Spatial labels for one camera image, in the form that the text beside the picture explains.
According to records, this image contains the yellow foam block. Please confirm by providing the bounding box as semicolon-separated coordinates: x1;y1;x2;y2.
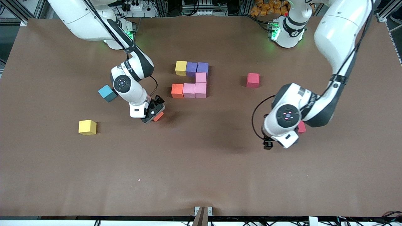
175;61;188;76
79;120;97;136

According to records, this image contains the bag of orange items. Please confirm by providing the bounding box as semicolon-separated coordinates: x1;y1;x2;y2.
250;0;291;17

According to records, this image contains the metal table edge bracket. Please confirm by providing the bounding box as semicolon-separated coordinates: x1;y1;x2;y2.
194;206;213;216

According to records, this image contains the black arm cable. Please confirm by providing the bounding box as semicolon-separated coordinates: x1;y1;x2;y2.
251;0;376;141
82;0;158;98

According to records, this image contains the aluminium frame rail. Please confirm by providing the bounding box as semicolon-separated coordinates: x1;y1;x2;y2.
375;5;402;23
0;0;46;26

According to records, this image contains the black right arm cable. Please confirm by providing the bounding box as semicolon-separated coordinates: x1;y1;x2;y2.
82;0;158;98

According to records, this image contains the blue foam block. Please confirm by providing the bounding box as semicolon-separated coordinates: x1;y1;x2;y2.
98;84;117;103

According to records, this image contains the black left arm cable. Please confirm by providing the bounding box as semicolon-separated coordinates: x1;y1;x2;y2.
251;0;376;141

